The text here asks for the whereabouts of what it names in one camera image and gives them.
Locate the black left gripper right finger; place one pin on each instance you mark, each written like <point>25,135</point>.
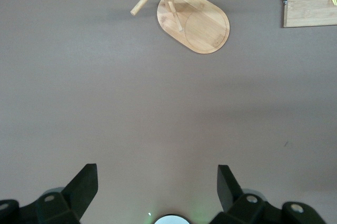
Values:
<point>229,189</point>

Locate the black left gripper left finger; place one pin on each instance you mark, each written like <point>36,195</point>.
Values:
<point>79,189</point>

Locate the wooden cup rack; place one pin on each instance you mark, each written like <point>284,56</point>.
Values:
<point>205,29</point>

